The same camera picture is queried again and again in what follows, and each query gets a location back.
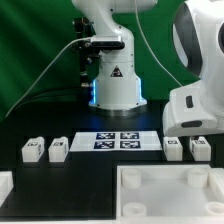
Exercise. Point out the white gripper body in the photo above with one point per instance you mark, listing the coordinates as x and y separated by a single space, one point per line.
190 112

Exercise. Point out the white square tabletop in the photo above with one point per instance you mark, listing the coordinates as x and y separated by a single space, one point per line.
166 194

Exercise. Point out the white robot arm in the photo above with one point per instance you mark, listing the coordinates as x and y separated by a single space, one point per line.
198 36

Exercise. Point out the white marker sheet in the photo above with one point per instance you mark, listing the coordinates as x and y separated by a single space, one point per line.
116 141

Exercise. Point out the white obstacle block right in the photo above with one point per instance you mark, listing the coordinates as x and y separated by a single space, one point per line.
216 183

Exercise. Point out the white obstacle block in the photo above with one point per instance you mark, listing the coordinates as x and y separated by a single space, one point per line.
6 185
216 183

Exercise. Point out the white obstacle block left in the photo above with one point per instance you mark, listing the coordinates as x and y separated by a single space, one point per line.
6 185

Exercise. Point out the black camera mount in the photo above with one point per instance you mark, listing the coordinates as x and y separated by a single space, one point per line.
87 54

